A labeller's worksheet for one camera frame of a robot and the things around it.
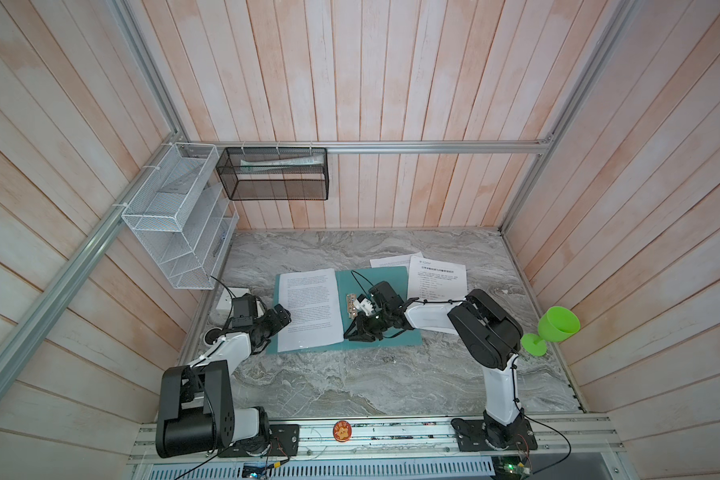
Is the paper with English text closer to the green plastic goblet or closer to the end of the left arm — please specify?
the end of the left arm

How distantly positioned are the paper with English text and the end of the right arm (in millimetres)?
78

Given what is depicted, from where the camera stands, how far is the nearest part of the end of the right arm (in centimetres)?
75

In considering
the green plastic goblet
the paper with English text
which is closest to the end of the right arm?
the paper with English text

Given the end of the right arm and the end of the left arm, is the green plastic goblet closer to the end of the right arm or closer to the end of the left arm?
the end of the right arm

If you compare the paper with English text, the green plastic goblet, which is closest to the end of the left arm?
the paper with English text

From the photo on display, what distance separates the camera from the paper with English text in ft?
3.05

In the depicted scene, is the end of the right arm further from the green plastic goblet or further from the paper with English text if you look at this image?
the green plastic goblet
